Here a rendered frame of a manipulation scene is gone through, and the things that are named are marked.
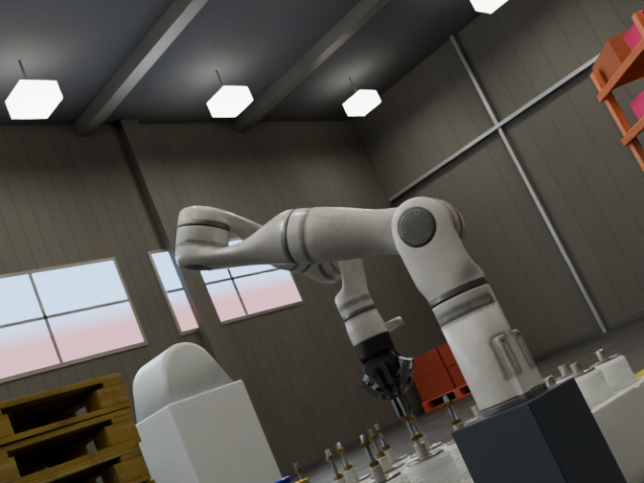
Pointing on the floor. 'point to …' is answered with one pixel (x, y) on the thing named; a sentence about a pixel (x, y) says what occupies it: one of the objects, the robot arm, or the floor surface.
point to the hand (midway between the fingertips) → (401, 405)
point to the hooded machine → (198, 422)
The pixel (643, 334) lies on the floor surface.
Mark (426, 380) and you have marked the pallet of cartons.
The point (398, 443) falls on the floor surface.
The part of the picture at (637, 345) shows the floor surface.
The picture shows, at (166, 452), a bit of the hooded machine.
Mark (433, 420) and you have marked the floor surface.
